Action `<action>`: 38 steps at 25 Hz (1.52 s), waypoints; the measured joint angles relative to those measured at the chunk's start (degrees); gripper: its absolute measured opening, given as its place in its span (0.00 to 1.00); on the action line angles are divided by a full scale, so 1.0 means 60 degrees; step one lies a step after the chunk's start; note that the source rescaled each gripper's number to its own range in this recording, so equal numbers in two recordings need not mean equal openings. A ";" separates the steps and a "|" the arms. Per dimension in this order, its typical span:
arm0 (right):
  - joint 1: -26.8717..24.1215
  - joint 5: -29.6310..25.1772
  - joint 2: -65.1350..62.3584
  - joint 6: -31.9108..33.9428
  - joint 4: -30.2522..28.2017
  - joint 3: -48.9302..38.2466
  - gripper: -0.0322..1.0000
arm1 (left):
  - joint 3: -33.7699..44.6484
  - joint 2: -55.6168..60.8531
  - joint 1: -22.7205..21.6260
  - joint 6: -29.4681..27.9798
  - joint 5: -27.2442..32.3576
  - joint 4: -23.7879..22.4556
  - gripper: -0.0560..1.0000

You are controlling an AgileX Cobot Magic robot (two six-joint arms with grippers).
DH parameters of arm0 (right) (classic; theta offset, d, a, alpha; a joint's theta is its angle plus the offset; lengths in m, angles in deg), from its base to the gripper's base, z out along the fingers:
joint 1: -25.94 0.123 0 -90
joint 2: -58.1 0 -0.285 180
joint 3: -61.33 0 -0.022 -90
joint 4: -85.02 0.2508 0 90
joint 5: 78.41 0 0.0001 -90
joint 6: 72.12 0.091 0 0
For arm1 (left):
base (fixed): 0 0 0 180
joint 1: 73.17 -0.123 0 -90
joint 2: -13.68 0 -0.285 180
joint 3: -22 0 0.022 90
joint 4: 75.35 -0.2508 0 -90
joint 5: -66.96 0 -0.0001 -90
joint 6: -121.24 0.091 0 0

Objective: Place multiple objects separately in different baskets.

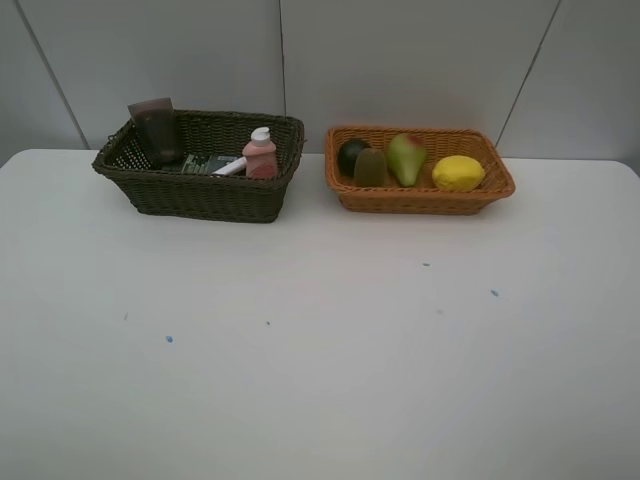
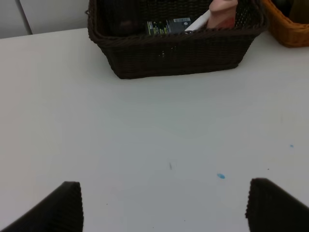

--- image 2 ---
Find pink bottle white cap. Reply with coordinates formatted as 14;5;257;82
207;0;238;29

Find dark brown wicker basket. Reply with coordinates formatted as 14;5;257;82
86;0;268;79

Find white marker red caps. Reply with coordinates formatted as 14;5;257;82
185;10;211;31

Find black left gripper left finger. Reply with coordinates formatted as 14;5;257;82
2;181;84;232

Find dark green square bottle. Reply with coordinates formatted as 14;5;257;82
145;17;192;35

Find translucent pink plastic cup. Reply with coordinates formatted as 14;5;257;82
105;1;143;36

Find orange wicker basket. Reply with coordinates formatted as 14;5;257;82
262;0;309;47

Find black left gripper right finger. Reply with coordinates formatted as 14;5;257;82
245;178;309;232

